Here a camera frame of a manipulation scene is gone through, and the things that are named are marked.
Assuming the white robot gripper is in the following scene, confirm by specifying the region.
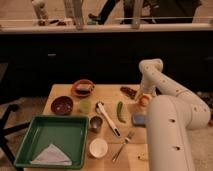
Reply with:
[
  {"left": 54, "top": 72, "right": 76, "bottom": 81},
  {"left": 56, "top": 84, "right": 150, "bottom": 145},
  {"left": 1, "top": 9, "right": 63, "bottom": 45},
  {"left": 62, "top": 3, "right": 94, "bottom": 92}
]
[{"left": 134, "top": 83, "right": 156, "bottom": 100}]

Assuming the orange apple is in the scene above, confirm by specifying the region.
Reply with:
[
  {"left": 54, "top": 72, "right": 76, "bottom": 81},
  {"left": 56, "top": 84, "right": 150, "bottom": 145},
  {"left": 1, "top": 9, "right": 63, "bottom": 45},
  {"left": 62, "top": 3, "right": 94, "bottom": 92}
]
[{"left": 139, "top": 95, "right": 151, "bottom": 107}]

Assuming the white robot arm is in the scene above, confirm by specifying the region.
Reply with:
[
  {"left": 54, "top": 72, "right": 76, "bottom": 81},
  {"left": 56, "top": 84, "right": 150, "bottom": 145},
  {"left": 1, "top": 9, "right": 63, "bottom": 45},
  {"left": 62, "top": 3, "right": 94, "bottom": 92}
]
[{"left": 138, "top": 59, "right": 211, "bottom": 171}]

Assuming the orange bowl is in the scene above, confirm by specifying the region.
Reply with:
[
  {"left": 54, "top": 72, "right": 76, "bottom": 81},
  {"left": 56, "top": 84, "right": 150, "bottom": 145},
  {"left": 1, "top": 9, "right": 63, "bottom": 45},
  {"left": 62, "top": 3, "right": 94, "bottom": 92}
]
[{"left": 71, "top": 79, "right": 95, "bottom": 97}]

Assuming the dark sponge in orange bowl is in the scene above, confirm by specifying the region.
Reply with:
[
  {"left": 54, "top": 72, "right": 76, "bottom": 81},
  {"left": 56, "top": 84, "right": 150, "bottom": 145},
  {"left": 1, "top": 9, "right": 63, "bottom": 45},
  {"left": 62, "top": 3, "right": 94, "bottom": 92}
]
[{"left": 76, "top": 84, "right": 92, "bottom": 94}]

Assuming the dark purple bowl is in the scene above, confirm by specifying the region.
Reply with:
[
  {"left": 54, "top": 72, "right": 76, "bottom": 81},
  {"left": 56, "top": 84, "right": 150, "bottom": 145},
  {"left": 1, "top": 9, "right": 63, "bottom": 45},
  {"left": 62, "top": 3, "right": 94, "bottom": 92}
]
[{"left": 51, "top": 96, "right": 73, "bottom": 115}]

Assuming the green cucumber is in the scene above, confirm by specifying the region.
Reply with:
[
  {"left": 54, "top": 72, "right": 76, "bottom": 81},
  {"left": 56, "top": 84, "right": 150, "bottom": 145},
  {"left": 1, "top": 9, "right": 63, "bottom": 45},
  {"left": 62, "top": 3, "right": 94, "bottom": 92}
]
[{"left": 116, "top": 101, "right": 126, "bottom": 123}]

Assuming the blue sponge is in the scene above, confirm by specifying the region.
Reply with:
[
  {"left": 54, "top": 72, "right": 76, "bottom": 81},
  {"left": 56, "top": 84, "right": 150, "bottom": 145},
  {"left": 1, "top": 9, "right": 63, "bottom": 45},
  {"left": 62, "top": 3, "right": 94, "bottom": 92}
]
[{"left": 132, "top": 114, "right": 146, "bottom": 127}]

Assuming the silver fork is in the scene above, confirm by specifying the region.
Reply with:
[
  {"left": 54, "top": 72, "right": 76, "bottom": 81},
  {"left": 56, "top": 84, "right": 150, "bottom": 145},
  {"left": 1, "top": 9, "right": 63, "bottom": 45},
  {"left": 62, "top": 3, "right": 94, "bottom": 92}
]
[{"left": 112, "top": 131, "right": 134, "bottom": 163}]

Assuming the small metal cup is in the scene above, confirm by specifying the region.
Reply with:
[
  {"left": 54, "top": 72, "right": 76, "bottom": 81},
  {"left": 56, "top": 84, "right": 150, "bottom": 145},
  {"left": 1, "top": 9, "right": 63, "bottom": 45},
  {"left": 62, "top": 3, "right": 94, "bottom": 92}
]
[{"left": 90, "top": 116, "right": 103, "bottom": 133}]

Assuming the small green cup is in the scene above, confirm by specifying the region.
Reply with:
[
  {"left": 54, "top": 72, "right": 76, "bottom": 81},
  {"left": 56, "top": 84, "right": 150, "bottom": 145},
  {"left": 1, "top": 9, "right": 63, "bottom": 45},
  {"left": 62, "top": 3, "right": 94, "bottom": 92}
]
[{"left": 79, "top": 100, "right": 91, "bottom": 114}]

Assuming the yellow banana bunch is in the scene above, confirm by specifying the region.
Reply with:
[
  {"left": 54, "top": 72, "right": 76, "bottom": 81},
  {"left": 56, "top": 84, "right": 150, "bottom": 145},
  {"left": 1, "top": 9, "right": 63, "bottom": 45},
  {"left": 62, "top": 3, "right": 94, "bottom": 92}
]
[{"left": 138, "top": 153, "right": 148, "bottom": 161}]

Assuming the white round cup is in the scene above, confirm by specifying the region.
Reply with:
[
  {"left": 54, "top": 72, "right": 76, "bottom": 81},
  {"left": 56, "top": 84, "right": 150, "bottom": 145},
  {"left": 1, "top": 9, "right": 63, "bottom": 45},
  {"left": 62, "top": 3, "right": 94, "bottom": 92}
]
[{"left": 89, "top": 138, "right": 108, "bottom": 159}]

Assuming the green plastic tray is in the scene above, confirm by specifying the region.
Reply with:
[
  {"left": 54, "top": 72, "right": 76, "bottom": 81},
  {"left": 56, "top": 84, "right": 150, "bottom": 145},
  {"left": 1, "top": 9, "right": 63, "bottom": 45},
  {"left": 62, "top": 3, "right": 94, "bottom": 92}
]
[{"left": 14, "top": 115, "right": 89, "bottom": 170}]

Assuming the white folded napkin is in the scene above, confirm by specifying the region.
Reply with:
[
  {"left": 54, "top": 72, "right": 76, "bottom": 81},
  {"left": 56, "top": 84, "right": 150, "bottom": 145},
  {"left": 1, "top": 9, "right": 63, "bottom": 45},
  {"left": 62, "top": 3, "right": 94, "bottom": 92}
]
[{"left": 30, "top": 144, "right": 72, "bottom": 166}]

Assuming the dark counter cabinet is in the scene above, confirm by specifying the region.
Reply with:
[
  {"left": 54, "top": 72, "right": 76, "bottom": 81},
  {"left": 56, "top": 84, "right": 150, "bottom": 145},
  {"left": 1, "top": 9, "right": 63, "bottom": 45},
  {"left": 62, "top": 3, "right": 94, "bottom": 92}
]
[{"left": 0, "top": 31, "right": 213, "bottom": 104}]

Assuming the black office chair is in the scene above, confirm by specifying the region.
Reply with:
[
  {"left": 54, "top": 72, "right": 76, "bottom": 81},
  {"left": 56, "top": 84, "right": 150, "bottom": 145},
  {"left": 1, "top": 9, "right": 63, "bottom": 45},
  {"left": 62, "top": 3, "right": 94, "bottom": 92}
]
[{"left": 0, "top": 104, "right": 29, "bottom": 164}]

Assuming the brown chain object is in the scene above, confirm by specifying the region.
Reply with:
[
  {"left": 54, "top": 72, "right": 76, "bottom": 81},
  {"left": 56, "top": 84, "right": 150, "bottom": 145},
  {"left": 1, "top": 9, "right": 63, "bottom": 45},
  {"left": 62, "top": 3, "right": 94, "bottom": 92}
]
[{"left": 120, "top": 86, "right": 137, "bottom": 99}]

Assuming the white handled kitchen tool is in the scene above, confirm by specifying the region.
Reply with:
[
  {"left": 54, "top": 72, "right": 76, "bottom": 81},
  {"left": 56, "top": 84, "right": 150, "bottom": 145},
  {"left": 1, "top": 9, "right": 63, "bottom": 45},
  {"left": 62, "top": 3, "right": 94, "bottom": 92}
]
[{"left": 96, "top": 102, "right": 121, "bottom": 137}]

